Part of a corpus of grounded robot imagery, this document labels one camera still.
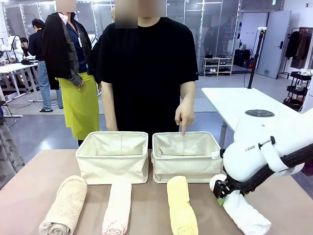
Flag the black suitcases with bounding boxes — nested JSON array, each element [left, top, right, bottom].
[[233, 48, 255, 69]]

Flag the person's right forearm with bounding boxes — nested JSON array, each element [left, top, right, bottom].
[[101, 80, 118, 122]]

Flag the white towel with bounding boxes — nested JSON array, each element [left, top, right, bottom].
[[209, 173, 271, 235]]

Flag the cream fabric basket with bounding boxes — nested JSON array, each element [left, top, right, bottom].
[[151, 131, 224, 184], [75, 131, 149, 185]]

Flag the white side table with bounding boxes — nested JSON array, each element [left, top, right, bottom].
[[201, 87, 304, 147]]

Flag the clothes rack with coats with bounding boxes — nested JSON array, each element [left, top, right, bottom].
[[276, 26, 313, 80]]

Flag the beige terry towel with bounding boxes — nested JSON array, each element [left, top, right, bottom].
[[39, 175, 88, 235]]

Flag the white background workbench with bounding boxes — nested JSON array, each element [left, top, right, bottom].
[[0, 62, 40, 118]]

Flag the white strap on arm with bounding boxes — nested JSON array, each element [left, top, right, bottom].
[[258, 136, 290, 172]]

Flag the yellow towel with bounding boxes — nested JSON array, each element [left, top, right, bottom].
[[166, 175, 199, 235]]

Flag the person's black t-shirt torso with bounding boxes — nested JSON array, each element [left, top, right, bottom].
[[94, 17, 199, 149]]

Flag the person's left hand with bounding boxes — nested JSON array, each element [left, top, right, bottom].
[[175, 97, 196, 137]]

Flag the right arm black cable bundle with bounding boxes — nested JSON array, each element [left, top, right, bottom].
[[226, 144, 313, 194]]

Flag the pink towel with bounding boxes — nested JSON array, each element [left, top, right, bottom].
[[102, 176, 132, 235]]

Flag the black utility cart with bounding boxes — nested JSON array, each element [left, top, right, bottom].
[[283, 70, 313, 111]]

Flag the masked bystander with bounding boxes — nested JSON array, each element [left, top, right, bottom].
[[20, 37, 30, 58]]

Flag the black camera pole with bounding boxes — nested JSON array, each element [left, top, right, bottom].
[[247, 26, 267, 89]]

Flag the figure in black coat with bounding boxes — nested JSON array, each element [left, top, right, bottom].
[[41, 9, 100, 147]]

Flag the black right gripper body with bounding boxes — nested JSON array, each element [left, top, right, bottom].
[[212, 180, 235, 199]]

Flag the grey door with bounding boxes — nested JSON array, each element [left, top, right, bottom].
[[257, 10, 291, 79]]

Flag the bystander in jeans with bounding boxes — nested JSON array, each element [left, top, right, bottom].
[[28, 19, 64, 113]]

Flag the wooden shoe rack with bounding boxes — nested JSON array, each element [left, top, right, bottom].
[[203, 56, 234, 76]]

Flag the grey cloth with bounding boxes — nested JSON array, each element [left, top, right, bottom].
[[0, 115, 25, 190]]

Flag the person's left forearm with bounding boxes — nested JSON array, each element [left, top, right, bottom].
[[180, 80, 197, 101]]

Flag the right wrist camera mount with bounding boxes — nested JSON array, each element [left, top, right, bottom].
[[211, 148, 226, 160]]

